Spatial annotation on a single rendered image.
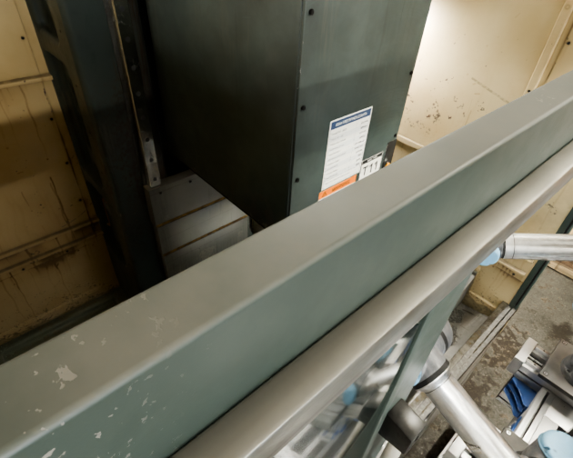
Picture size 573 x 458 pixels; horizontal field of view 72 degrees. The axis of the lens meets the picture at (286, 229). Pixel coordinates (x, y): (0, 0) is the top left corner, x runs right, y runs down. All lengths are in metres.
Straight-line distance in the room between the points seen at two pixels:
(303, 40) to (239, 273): 0.67
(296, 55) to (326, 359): 0.67
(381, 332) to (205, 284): 0.15
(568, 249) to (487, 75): 0.84
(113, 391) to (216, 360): 0.05
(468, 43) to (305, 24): 1.15
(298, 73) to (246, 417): 0.71
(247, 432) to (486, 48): 1.75
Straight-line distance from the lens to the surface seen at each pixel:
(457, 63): 1.92
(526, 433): 1.68
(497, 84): 1.86
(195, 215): 1.72
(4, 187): 1.83
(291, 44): 0.85
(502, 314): 2.18
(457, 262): 0.37
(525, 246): 1.28
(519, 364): 1.79
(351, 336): 0.29
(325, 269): 0.23
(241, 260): 0.21
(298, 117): 0.89
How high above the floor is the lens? 2.27
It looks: 40 degrees down
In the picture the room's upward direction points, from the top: 4 degrees clockwise
